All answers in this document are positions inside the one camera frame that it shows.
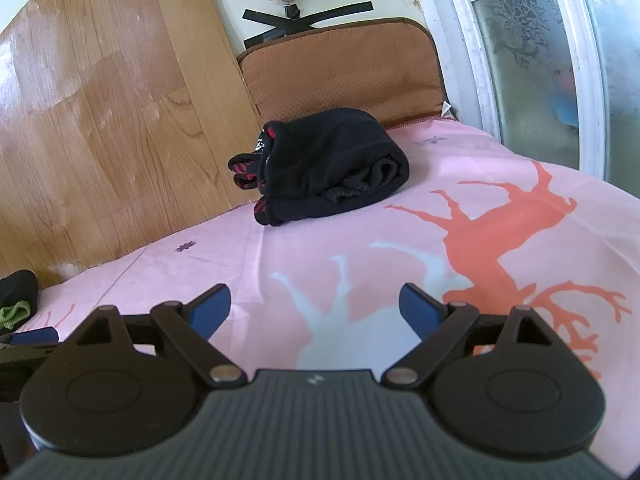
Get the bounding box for wooden headboard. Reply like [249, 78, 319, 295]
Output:
[0, 0, 264, 289]

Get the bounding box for pink printed bed sheet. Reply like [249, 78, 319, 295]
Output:
[0, 114, 640, 480]

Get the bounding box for navy red white patterned sweater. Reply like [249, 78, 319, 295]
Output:
[228, 107, 410, 228]

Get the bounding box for black tape cross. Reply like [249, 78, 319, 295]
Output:
[242, 1, 375, 49]

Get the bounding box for folded black and green garment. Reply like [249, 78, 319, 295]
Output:
[0, 270, 40, 334]

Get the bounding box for brown cushion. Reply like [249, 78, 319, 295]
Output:
[236, 17, 449, 129]

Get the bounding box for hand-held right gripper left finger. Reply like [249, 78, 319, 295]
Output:
[74, 283, 247, 389]

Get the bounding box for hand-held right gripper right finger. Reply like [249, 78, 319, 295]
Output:
[381, 282, 557, 389]

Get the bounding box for white window frame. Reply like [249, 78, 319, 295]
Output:
[404, 0, 640, 192]

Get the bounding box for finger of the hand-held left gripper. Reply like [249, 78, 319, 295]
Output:
[9, 327, 59, 347]

